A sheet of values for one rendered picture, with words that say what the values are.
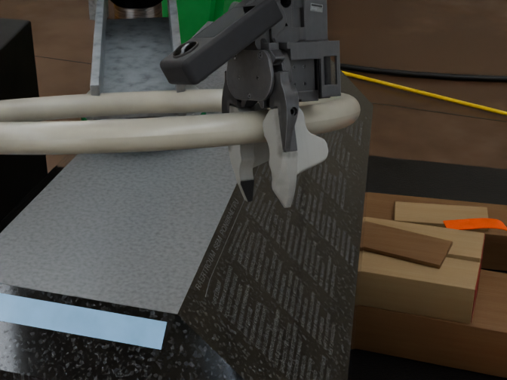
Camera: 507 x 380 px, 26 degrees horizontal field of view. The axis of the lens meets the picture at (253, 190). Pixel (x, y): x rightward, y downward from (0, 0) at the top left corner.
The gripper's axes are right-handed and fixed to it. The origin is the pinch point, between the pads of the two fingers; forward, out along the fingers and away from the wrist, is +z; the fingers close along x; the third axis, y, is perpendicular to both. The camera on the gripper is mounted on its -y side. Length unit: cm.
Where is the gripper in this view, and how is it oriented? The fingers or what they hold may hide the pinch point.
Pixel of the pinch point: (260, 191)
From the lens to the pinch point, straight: 102.8
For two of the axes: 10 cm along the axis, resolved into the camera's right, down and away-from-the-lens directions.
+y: 8.2, -1.1, 5.7
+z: 0.4, 9.9, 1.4
